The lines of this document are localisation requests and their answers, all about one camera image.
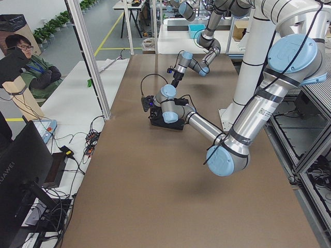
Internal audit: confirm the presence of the black Huawei monitor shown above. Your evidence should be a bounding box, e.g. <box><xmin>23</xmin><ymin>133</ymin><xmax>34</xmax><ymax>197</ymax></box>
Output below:
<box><xmin>1</xmin><ymin>121</ymin><xmax>56</xmax><ymax>247</ymax></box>

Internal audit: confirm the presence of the black graphic t-shirt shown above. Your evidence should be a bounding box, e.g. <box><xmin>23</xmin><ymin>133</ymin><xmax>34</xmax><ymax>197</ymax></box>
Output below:
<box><xmin>147</xmin><ymin>99</ymin><xmax>185</xmax><ymax>131</ymax></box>

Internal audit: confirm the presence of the seated person in green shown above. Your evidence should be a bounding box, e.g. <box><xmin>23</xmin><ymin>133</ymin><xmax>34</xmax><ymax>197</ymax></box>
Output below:
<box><xmin>5</xmin><ymin>34</ymin><xmax>62</xmax><ymax>100</ymax></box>

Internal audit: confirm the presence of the power strip with plugs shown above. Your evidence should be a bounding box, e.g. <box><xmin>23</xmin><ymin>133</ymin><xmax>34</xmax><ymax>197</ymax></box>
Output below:
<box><xmin>84</xmin><ymin>130</ymin><xmax>101</xmax><ymax>158</ymax></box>

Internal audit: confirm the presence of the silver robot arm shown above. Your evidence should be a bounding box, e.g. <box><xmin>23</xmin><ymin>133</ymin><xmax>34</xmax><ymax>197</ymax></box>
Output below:
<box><xmin>171</xmin><ymin>1</ymin><xmax>251</xmax><ymax>87</ymax></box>
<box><xmin>141</xmin><ymin>1</ymin><xmax>330</xmax><ymax>176</ymax></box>

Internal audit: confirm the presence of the teach pendant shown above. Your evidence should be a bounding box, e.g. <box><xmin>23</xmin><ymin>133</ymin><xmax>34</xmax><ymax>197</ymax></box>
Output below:
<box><xmin>33</xmin><ymin>119</ymin><xmax>57</xmax><ymax>144</ymax></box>

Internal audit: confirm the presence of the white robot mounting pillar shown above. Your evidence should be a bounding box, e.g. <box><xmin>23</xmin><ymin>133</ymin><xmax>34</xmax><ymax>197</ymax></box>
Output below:
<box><xmin>219</xmin><ymin>1</ymin><xmax>276</xmax><ymax>131</ymax></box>

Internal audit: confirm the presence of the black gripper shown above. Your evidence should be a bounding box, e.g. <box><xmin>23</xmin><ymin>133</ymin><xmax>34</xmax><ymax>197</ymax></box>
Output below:
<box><xmin>148</xmin><ymin>106</ymin><xmax>162</xmax><ymax>123</ymax></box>
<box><xmin>171</xmin><ymin>71</ymin><xmax>184</xmax><ymax>88</ymax></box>

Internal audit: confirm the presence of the aluminium frame post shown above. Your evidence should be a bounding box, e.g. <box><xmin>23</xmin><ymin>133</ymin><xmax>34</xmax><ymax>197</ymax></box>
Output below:
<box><xmin>65</xmin><ymin>1</ymin><xmax>111</xmax><ymax>120</ymax></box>

